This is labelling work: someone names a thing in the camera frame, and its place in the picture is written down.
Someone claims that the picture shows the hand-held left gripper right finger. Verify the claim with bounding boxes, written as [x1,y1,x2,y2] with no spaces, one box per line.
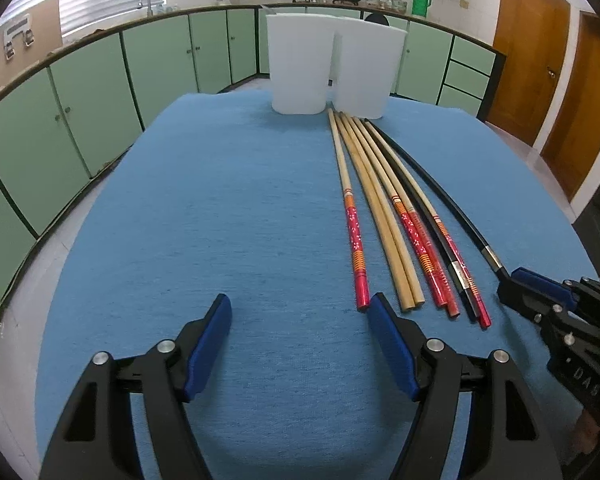
[367,292,566,480]

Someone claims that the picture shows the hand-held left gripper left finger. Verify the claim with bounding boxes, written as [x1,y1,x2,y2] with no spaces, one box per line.
[39,292,233,480]

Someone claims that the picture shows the black chopstick with silver band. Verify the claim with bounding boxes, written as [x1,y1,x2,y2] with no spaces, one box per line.
[374,125,508,281]
[372,126,480,322]

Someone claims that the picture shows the white plastic container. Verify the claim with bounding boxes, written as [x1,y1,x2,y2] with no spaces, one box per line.
[265,14,337,115]
[332,19,408,120]

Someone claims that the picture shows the person's right hand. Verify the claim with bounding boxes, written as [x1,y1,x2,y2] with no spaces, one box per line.
[569,402,600,465]

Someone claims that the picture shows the brown wooden door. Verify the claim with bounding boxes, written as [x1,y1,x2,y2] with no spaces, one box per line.
[487,0,571,147]
[540,10,600,203]

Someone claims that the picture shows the green lower kitchen cabinets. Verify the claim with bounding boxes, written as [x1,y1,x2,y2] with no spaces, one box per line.
[0,5,507,367]

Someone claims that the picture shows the cardboard board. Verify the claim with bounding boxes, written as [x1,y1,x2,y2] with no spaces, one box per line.
[0,0,63,98]

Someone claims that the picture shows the white wall-mount device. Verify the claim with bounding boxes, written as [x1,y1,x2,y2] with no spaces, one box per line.
[2,14,35,61]

